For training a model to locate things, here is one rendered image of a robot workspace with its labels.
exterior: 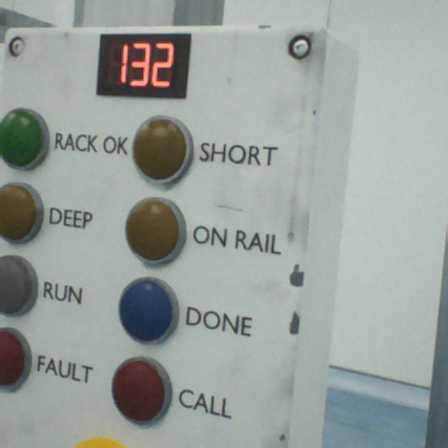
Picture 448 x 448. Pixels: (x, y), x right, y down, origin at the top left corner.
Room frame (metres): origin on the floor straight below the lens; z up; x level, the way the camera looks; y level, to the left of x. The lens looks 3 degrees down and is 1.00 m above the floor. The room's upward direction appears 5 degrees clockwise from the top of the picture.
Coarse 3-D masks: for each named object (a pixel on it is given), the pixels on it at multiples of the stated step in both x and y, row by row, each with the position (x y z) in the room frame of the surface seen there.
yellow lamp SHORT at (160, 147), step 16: (144, 128) 0.34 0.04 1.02; (160, 128) 0.33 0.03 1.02; (176, 128) 0.33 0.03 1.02; (144, 144) 0.33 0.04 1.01; (160, 144) 0.33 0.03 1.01; (176, 144) 0.33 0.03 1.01; (144, 160) 0.33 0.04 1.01; (160, 160) 0.33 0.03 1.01; (176, 160) 0.33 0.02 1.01; (160, 176) 0.33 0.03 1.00
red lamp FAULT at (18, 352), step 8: (0, 336) 0.37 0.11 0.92; (8, 336) 0.37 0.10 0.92; (0, 344) 0.37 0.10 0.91; (8, 344) 0.37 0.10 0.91; (16, 344) 0.37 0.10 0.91; (0, 352) 0.37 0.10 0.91; (8, 352) 0.37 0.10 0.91; (16, 352) 0.36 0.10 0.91; (0, 360) 0.37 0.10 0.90; (8, 360) 0.37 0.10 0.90; (16, 360) 0.36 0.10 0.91; (0, 368) 0.37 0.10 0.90; (8, 368) 0.37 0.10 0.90; (16, 368) 0.36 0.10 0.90; (0, 376) 0.37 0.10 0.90; (8, 376) 0.37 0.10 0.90; (16, 376) 0.37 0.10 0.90; (0, 384) 0.37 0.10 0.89; (8, 384) 0.37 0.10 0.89
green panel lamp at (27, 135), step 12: (12, 120) 0.37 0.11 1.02; (24, 120) 0.37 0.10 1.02; (36, 120) 0.37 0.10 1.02; (0, 132) 0.37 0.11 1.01; (12, 132) 0.37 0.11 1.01; (24, 132) 0.37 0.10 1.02; (36, 132) 0.36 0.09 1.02; (0, 144) 0.37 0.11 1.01; (12, 144) 0.37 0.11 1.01; (24, 144) 0.37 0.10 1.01; (36, 144) 0.36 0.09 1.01; (12, 156) 0.37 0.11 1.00; (24, 156) 0.37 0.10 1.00
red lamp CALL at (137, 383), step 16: (128, 368) 0.34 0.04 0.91; (144, 368) 0.33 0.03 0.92; (128, 384) 0.33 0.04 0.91; (144, 384) 0.33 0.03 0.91; (160, 384) 0.33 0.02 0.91; (128, 400) 0.33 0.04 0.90; (144, 400) 0.33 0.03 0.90; (160, 400) 0.33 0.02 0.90; (128, 416) 0.33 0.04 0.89; (144, 416) 0.33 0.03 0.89
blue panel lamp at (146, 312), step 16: (144, 288) 0.33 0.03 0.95; (160, 288) 0.33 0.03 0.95; (128, 304) 0.34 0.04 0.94; (144, 304) 0.33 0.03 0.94; (160, 304) 0.33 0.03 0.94; (128, 320) 0.34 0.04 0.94; (144, 320) 0.33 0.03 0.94; (160, 320) 0.33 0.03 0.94; (144, 336) 0.33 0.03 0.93; (160, 336) 0.33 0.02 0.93
